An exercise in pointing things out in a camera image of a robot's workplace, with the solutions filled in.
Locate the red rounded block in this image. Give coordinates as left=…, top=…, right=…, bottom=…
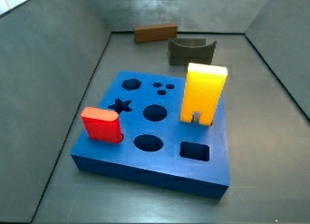
left=82, top=107, right=123, bottom=143

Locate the yellow slotted block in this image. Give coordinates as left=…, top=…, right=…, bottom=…
left=181, top=63, right=227, bottom=125

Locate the dark grey cradle fixture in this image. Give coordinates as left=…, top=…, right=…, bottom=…
left=169, top=38, right=217, bottom=66

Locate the blue shape sorter block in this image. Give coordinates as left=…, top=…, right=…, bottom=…
left=71, top=72, right=230, bottom=200

